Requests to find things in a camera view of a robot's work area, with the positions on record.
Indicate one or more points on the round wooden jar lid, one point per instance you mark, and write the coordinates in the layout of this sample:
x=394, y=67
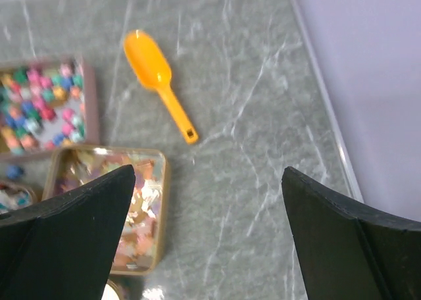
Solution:
x=113, y=291

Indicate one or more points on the stray blue star candy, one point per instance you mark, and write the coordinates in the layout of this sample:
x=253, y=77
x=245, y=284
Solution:
x=14, y=172

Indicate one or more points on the yellow plastic scoop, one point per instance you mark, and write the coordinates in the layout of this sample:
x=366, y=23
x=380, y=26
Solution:
x=154, y=73

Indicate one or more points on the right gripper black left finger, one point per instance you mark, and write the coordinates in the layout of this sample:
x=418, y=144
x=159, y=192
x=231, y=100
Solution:
x=63, y=247

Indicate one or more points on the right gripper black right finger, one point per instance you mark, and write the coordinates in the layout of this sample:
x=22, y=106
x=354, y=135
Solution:
x=349, y=250

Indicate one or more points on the pink tin of star candies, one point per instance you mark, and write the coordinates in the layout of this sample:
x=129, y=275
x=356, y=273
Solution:
x=46, y=104

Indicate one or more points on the yellow tin of popsicle candies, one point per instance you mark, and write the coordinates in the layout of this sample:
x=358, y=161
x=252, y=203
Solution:
x=141, y=246

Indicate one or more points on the gold tin of lollipops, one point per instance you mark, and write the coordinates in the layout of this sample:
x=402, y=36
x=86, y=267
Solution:
x=16, y=196

